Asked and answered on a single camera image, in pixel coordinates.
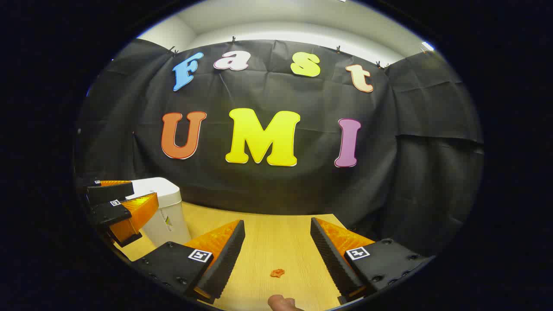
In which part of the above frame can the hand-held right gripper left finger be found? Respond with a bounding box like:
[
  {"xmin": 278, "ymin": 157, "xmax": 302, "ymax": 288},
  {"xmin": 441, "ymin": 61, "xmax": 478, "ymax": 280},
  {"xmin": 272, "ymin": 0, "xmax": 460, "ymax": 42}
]
[{"xmin": 130, "ymin": 219, "xmax": 246, "ymax": 305}]

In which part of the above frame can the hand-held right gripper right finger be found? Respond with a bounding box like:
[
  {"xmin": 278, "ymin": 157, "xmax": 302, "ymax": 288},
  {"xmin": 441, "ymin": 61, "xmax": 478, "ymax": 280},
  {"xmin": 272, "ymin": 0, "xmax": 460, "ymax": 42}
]
[{"xmin": 310, "ymin": 217, "xmax": 435, "ymax": 305}]

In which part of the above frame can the wooden desktop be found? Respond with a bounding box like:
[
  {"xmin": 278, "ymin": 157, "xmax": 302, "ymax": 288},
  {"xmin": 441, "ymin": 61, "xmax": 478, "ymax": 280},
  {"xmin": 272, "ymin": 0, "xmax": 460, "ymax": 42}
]
[{"xmin": 114, "ymin": 201, "xmax": 376, "ymax": 311}]

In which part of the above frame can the black backdrop cloth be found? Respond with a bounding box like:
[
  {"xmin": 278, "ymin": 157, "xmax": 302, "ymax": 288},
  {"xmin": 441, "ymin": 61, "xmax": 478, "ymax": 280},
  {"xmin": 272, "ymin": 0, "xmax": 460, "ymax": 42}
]
[{"xmin": 76, "ymin": 38, "xmax": 484, "ymax": 260}]

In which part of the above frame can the white desktop garbage bin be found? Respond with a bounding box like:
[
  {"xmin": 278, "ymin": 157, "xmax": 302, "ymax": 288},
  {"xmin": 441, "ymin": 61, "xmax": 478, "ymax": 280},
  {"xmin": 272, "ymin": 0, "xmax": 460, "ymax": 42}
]
[{"xmin": 127, "ymin": 177, "xmax": 191, "ymax": 248}]

